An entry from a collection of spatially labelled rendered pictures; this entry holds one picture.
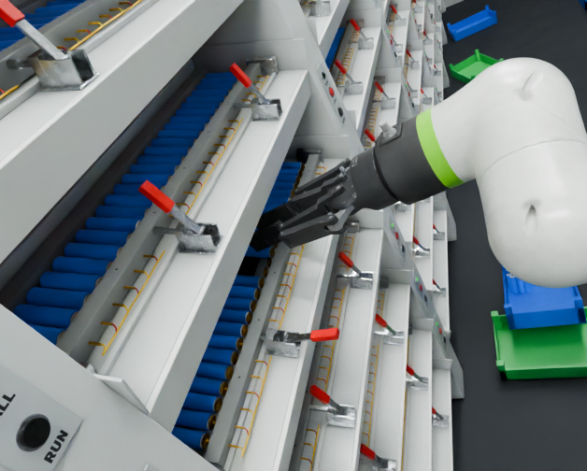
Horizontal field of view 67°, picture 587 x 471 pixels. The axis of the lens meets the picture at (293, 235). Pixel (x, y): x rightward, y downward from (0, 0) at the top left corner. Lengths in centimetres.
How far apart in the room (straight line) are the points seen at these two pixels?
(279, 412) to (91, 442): 26
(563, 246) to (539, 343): 121
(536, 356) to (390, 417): 76
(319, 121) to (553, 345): 107
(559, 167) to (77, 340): 42
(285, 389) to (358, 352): 25
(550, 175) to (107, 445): 40
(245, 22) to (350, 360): 58
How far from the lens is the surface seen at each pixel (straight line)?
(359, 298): 85
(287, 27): 79
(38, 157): 35
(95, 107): 40
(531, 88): 48
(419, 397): 115
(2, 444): 31
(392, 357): 99
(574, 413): 150
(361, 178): 54
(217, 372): 57
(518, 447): 147
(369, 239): 96
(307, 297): 63
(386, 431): 92
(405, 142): 51
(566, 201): 42
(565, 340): 161
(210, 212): 51
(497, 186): 44
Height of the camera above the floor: 134
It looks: 34 degrees down
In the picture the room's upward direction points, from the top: 33 degrees counter-clockwise
